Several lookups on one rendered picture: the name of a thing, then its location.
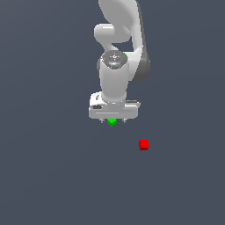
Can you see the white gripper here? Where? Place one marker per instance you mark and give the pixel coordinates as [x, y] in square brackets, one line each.
[112, 111]

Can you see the green cube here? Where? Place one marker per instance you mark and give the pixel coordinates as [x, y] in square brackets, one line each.
[112, 122]

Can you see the red cube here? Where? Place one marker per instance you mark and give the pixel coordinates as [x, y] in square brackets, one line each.
[143, 144]

